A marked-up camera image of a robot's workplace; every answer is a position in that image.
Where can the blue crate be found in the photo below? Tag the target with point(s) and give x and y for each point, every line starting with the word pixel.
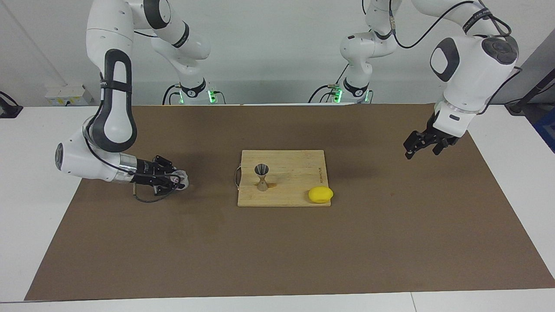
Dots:
pixel 547 136

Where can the brown table mat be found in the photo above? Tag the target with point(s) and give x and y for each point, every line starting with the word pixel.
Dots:
pixel 260 260

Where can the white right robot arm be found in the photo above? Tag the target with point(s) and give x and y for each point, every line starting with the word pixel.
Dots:
pixel 112 112

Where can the white wall socket box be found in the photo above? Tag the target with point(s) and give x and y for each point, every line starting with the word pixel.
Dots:
pixel 67 94

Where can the black stand foot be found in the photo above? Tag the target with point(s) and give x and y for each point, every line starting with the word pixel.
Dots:
pixel 8 110

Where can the small clear glass cup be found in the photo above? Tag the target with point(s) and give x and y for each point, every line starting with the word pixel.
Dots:
pixel 183 177

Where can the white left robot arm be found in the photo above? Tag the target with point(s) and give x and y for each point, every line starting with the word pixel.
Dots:
pixel 472 73

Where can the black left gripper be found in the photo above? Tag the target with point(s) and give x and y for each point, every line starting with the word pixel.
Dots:
pixel 440 135

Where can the yellow lemon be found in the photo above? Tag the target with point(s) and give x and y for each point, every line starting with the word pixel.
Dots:
pixel 321 195

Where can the steel double jigger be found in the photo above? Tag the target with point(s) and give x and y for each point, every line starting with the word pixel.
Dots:
pixel 262 184

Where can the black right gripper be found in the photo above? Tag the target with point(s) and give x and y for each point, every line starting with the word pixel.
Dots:
pixel 145 172

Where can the black tripod leg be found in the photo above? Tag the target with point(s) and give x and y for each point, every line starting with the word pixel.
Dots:
pixel 527 96

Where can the bamboo cutting board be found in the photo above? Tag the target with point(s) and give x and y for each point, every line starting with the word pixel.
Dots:
pixel 295 173

